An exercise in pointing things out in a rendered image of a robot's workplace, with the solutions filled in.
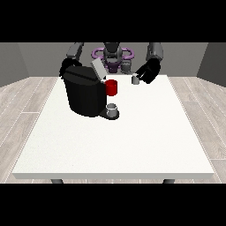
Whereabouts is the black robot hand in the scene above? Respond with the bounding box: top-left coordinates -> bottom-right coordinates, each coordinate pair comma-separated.
58,57 -> 83,78
134,57 -> 162,85

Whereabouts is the pale grey machine lid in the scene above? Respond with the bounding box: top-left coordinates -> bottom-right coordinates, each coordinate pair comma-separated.
90,57 -> 108,81

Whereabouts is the small grey cup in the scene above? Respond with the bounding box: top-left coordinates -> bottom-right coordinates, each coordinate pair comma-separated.
106,102 -> 119,117

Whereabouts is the black coffee machine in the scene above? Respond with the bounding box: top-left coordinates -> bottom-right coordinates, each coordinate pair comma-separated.
63,64 -> 120,121

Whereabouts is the grey and purple robot trunk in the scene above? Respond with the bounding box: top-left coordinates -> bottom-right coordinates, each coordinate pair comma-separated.
91,42 -> 135,74

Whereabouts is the red pod holder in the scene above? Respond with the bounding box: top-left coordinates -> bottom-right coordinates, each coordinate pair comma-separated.
104,79 -> 118,97

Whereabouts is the small grey coffee pod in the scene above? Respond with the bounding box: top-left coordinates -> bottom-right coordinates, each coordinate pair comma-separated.
131,73 -> 140,86

